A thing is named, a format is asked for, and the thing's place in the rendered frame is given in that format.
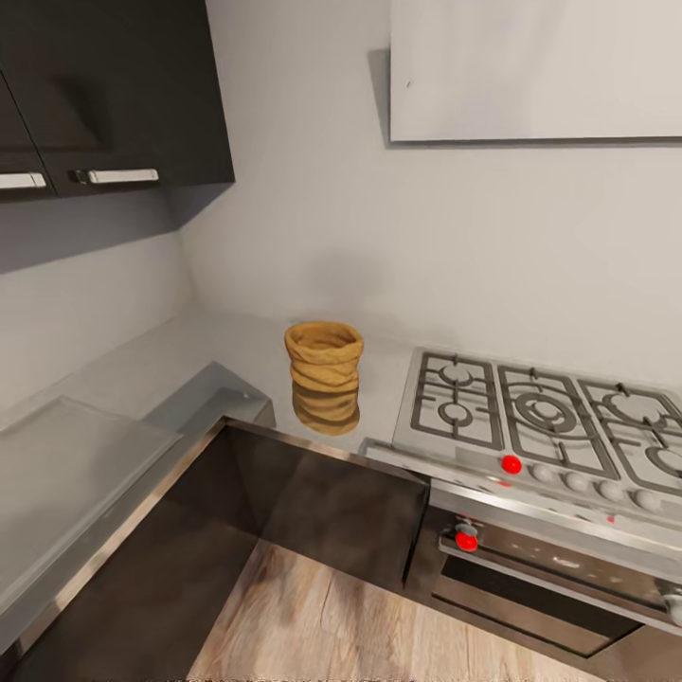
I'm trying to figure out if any popcorn bag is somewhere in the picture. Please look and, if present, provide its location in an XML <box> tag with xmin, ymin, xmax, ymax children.
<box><xmin>284</xmin><ymin>321</ymin><xmax>364</xmax><ymax>393</ymax></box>

